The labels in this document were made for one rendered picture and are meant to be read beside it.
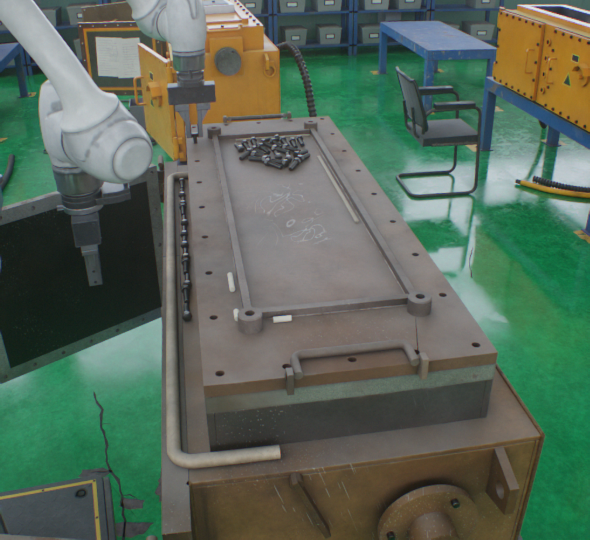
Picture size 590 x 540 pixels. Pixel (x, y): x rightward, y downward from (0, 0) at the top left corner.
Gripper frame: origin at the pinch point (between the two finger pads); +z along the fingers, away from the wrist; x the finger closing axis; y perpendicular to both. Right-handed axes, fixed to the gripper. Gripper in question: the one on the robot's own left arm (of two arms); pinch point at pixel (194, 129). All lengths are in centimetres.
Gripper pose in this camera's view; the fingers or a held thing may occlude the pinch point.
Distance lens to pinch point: 196.8
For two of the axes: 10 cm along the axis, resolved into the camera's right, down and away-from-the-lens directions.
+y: -1.5, -4.7, 8.7
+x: -9.9, 0.9, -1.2
